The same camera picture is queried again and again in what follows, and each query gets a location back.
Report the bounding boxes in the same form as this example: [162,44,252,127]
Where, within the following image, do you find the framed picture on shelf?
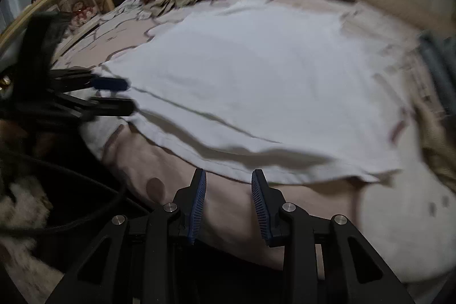
[58,0,100,33]

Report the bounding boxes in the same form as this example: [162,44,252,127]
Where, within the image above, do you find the folded beige trousers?
[409,54,456,195]

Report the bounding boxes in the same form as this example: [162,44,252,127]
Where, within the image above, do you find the bear pattern bed blanket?
[56,0,455,282]

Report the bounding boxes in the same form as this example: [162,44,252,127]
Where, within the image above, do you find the white t-shirt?
[98,1,401,184]

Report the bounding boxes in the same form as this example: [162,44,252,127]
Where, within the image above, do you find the folded blue jeans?
[418,32,455,117]

